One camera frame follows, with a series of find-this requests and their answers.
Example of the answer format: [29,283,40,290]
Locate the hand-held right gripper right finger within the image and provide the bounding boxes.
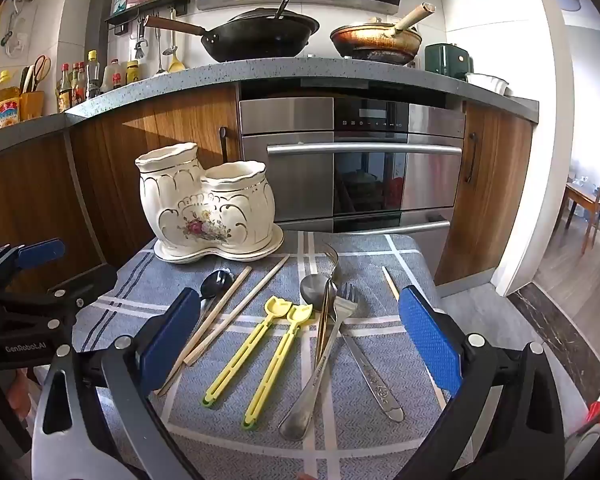
[395,285,567,480]

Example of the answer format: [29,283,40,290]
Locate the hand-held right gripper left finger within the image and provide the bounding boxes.
[30,287,202,480]

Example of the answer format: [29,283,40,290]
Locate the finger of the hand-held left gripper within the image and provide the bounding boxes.
[0,238,67,286]
[0,264,119,336]

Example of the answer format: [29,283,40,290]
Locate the black spoon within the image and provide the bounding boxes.
[198,270,235,317]

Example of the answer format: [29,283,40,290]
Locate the flower-handled silver utensil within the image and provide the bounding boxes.
[337,327,406,423]

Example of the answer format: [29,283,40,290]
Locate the yellow plastic stick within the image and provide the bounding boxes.
[202,296,293,409]
[241,302,314,431]

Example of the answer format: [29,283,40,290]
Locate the gold fork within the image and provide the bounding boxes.
[314,241,342,368]

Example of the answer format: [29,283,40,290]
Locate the silver fork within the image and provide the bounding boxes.
[278,282,361,442]

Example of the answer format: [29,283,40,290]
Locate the cream floral ceramic utensil holder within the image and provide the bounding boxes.
[135,142,285,265]

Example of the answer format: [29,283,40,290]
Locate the person's left hand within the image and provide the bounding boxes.
[7,369,42,421]

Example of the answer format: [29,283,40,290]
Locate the wooden cabinet door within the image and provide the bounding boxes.
[70,85,241,266]
[0,132,103,281]
[434,102,535,288]

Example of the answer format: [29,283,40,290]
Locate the grey plaid cloth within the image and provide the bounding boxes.
[72,230,473,480]

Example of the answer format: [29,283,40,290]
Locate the wooden knife block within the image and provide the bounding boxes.
[19,89,46,122]

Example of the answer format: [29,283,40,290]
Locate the yellow oil bottle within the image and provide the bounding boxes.
[0,70,22,128]

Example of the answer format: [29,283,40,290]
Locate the red and white object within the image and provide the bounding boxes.
[562,397,600,453]

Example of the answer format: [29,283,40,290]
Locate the row of sauce bottles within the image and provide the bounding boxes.
[56,50,142,113]

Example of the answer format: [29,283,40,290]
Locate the metal turner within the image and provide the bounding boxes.
[152,25,167,78]

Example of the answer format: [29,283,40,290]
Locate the metal tongs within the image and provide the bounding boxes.
[134,17,148,60]

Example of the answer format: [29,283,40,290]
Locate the yellow spatula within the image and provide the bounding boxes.
[167,35,186,75]

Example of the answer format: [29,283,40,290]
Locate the metal ladle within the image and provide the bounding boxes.
[162,7,178,57]

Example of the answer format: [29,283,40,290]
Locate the stainless steel oven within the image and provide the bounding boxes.
[239,95,467,241]

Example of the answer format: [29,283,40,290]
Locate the white dish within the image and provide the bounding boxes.
[465,72,511,96]

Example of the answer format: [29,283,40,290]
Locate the grey speckled countertop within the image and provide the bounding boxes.
[0,55,540,163]

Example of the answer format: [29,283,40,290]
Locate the green kitchen appliance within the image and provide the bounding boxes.
[424,42,475,81]

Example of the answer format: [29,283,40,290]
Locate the black wok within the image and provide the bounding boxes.
[144,7,321,63]

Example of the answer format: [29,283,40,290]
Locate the brown frying pan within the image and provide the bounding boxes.
[330,2,437,66]

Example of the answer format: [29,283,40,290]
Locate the orange-handled scissors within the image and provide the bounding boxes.
[30,54,52,90]

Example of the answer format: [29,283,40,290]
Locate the water heater hoses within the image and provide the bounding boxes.
[0,0,33,58]

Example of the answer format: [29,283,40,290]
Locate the black wall shelf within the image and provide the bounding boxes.
[104,0,192,36]

